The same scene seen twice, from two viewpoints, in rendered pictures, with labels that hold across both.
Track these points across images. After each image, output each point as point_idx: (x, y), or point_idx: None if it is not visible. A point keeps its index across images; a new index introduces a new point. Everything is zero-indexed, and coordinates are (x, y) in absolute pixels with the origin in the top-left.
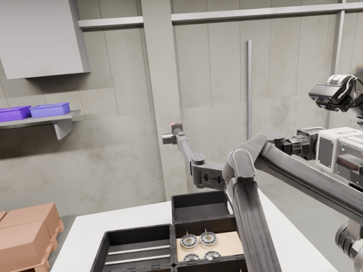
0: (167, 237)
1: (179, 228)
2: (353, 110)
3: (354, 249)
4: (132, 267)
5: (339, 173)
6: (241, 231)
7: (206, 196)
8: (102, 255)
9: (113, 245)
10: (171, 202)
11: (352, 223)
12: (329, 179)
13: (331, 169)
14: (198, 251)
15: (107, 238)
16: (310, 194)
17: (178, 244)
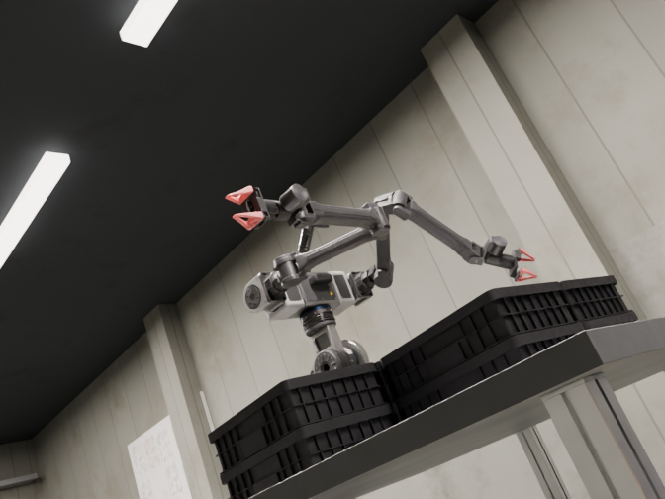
0: (403, 388)
1: (375, 379)
2: (310, 239)
3: (350, 353)
4: None
5: (309, 299)
6: (432, 217)
7: (238, 429)
8: (529, 307)
9: (503, 337)
10: (311, 374)
11: (334, 338)
12: None
13: (303, 300)
14: None
15: (499, 307)
16: (389, 237)
17: None
